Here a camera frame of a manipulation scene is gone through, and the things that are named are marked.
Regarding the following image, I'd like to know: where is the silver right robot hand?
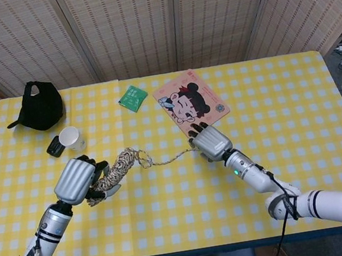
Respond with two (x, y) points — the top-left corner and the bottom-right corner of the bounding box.
(185, 118), (235, 166)

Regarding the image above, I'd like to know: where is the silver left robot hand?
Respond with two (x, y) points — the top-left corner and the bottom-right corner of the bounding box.
(49, 150), (128, 213)

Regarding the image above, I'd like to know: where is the beige black braided rope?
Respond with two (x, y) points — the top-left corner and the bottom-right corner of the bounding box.
(84, 136), (204, 196)

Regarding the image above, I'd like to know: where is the pink cartoon mouse pad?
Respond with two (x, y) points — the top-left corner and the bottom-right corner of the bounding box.
(149, 64), (234, 144)

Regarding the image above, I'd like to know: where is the small black case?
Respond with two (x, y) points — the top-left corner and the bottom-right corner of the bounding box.
(45, 134), (68, 159)

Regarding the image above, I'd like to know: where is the white paper cup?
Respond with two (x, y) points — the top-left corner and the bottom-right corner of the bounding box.
(57, 124), (87, 153)

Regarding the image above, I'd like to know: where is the black baseball cap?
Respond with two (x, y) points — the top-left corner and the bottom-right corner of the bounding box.
(1, 76), (68, 137)

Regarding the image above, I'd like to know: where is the yellow white checked tablecloth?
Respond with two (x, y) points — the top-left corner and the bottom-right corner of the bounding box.
(0, 46), (342, 256)

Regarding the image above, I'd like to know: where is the green packet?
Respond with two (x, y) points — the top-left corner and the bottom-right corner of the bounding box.
(115, 82), (151, 115)

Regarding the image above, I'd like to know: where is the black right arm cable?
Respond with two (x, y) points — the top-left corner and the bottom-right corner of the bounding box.
(253, 158), (306, 256)

